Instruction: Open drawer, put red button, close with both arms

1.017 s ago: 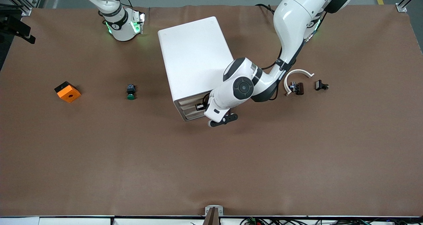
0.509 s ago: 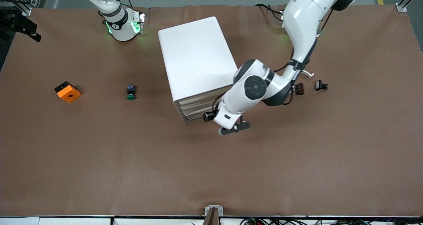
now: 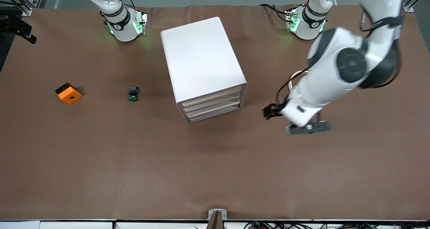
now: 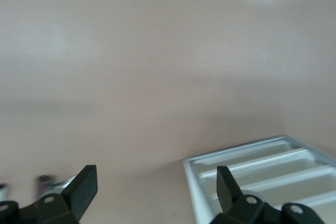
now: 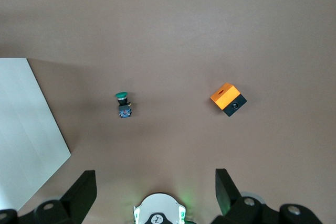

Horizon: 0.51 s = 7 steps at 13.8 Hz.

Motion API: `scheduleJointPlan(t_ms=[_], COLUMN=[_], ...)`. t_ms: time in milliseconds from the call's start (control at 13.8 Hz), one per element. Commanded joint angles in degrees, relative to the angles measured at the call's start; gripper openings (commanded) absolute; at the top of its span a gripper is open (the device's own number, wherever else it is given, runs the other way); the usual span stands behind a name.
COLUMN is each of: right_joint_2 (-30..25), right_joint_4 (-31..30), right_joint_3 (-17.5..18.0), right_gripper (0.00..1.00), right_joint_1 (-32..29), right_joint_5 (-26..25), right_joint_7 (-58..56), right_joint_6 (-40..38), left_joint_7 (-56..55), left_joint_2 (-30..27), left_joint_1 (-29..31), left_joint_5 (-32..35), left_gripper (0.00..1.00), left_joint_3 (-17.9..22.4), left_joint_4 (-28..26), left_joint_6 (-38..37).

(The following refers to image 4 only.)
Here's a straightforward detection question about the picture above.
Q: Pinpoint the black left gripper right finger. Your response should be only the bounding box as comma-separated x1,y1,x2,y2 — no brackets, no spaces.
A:
211,166,325,224

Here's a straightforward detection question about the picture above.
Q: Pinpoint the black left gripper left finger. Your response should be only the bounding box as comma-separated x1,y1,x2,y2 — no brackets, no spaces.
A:
0,165,99,224

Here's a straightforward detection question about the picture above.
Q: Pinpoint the silver metal fitting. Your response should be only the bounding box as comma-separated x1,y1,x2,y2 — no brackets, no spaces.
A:
34,174,77,199

